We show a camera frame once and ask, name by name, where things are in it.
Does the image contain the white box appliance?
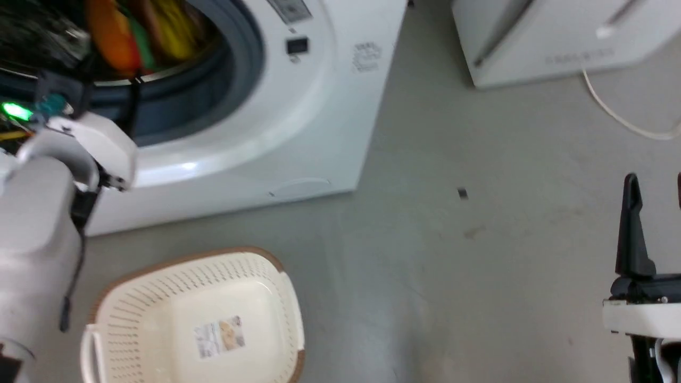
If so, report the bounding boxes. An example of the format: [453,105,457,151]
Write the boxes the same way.
[451,0,681,89]

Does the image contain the printed paper label sticker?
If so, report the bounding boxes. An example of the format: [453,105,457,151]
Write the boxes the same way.
[194,315,246,360]

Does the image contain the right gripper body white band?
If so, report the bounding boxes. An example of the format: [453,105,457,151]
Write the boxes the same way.
[602,274,681,342]

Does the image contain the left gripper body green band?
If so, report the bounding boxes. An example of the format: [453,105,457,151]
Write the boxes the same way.
[0,68,92,140]

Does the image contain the colourful clothes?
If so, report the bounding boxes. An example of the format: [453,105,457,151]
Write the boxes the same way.
[85,0,209,76]

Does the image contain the cream perforated laundry basket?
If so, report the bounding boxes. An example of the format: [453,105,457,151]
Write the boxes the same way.
[80,247,307,383]

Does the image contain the white front-load washing machine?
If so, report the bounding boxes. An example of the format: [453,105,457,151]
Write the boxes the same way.
[0,0,408,238]

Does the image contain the white power cable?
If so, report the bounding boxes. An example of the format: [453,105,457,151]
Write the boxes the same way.
[582,68,681,141]

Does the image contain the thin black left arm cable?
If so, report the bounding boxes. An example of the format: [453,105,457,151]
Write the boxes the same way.
[59,181,103,334]

